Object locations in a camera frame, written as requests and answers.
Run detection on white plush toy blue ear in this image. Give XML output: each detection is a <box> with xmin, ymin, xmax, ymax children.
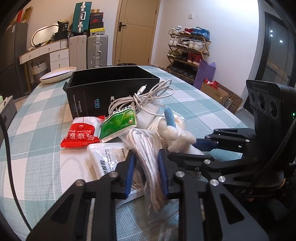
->
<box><xmin>157</xmin><ymin>107</ymin><xmax>197</xmax><ymax>152</ymax></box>

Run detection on bagged white cord bundle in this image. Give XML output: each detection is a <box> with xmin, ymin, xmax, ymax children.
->
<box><xmin>124</xmin><ymin>128</ymin><xmax>172</xmax><ymax>212</ymax></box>

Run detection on white medicine sachet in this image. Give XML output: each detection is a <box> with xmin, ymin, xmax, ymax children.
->
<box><xmin>87</xmin><ymin>143</ymin><xmax>144</xmax><ymax>207</ymax></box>

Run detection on white charging cable bundle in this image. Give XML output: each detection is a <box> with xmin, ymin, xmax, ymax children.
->
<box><xmin>108</xmin><ymin>79</ymin><xmax>176</xmax><ymax>117</ymax></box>

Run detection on red balloon glue packet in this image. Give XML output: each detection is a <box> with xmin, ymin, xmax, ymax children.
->
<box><xmin>60</xmin><ymin>116</ymin><xmax>105</xmax><ymax>148</ymax></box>

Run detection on green medicine sachet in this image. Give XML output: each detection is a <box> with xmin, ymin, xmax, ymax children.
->
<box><xmin>99</xmin><ymin>105</ymin><xmax>137</xmax><ymax>143</ymax></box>

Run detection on black storage box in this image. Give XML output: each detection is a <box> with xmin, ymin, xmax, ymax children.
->
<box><xmin>63</xmin><ymin>65</ymin><xmax>160</xmax><ymax>118</ymax></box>

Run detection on cardboard box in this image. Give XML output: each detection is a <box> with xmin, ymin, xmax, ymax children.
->
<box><xmin>200</xmin><ymin>83</ymin><xmax>229</xmax><ymax>105</ymax></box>

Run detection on checkered teal tablecloth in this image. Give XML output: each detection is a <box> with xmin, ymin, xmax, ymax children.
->
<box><xmin>1</xmin><ymin>66</ymin><xmax>244</xmax><ymax>240</ymax></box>

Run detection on purple bag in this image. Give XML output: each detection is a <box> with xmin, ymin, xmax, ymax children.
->
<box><xmin>193</xmin><ymin>59</ymin><xmax>216</xmax><ymax>89</ymax></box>

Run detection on wooden shoe rack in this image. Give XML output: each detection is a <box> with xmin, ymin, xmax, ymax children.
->
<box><xmin>166</xmin><ymin>26</ymin><xmax>211</xmax><ymax>85</ymax></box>

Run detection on grey side cabinet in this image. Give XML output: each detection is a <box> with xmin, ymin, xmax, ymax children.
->
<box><xmin>1</xmin><ymin>95</ymin><xmax>17</xmax><ymax>130</ymax></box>

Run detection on cream oval plate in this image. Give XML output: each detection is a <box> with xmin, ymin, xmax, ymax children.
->
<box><xmin>40</xmin><ymin>67</ymin><xmax>76</xmax><ymax>84</ymax></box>

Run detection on woven laundry basket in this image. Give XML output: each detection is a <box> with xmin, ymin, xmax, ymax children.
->
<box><xmin>31</xmin><ymin>61</ymin><xmax>48</xmax><ymax>83</ymax></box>

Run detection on tan wooden door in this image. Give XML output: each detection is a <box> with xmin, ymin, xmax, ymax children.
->
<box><xmin>112</xmin><ymin>1</ymin><xmax>161</xmax><ymax>66</ymax></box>

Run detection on silver suitcase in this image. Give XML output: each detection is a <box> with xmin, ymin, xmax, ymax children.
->
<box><xmin>87</xmin><ymin>34</ymin><xmax>108</xmax><ymax>69</ymax></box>

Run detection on white drawer desk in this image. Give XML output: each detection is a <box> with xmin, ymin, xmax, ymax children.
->
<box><xmin>19</xmin><ymin>39</ymin><xmax>70</xmax><ymax>71</ymax></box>

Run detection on beige suitcase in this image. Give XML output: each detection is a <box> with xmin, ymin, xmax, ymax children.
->
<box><xmin>68</xmin><ymin>35</ymin><xmax>87</xmax><ymax>70</ymax></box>

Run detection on stacked shoe boxes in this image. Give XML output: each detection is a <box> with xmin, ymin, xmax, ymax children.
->
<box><xmin>89</xmin><ymin>9</ymin><xmax>105</xmax><ymax>35</ymax></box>

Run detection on teal suitcase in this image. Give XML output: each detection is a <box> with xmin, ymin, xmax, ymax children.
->
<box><xmin>72</xmin><ymin>1</ymin><xmax>92</xmax><ymax>36</ymax></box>

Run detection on oval mirror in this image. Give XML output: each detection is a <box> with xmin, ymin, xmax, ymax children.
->
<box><xmin>31</xmin><ymin>24</ymin><xmax>59</xmax><ymax>46</ymax></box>

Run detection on dark grey refrigerator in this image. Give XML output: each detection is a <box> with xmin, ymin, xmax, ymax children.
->
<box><xmin>1</xmin><ymin>23</ymin><xmax>28</xmax><ymax>99</ymax></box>

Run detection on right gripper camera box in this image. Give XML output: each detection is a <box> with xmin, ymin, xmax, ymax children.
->
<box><xmin>246</xmin><ymin>80</ymin><xmax>295</xmax><ymax>136</ymax></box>

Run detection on black camera cable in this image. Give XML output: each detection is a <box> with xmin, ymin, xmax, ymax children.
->
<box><xmin>0</xmin><ymin>113</ymin><xmax>33</xmax><ymax>232</ymax></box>

